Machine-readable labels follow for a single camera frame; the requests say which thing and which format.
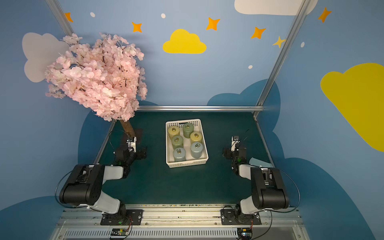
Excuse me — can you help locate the white perforated plastic basket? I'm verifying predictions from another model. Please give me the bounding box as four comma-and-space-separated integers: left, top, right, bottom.
166, 119, 209, 168

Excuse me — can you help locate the yellow canister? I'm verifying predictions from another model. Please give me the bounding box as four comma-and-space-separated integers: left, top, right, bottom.
168, 126, 180, 139
190, 132, 203, 143

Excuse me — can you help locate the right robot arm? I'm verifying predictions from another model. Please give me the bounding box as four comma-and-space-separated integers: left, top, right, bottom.
223, 143, 290, 215

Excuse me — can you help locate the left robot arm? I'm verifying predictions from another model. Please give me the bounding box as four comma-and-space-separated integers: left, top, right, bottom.
55, 146, 148, 217

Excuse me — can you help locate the light blue dustpan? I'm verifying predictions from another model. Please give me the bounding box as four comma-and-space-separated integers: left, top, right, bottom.
249, 158, 274, 168

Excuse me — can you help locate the pink cherry blossom tree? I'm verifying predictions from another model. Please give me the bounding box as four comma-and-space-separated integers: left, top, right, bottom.
45, 34, 148, 124

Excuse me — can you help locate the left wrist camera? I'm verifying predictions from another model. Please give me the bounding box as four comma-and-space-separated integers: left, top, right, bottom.
127, 137, 137, 153

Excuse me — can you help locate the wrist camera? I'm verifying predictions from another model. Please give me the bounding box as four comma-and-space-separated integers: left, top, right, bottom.
231, 136, 240, 152
127, 137, 137, 153

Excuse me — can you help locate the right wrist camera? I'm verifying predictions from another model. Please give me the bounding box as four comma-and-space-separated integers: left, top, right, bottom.
231, 136, 240, 152

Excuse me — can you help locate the dark tree base plate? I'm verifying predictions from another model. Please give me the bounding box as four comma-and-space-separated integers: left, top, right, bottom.
121, 129, 144, 145

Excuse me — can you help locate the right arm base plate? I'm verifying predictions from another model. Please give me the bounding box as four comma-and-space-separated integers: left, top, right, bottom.
220, 209, 262, 226

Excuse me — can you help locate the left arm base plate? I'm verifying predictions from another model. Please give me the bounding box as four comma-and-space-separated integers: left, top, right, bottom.
100, 209, 144, 226

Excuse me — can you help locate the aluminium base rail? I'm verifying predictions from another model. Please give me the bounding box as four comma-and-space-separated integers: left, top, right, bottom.
50, 204, 310, 240

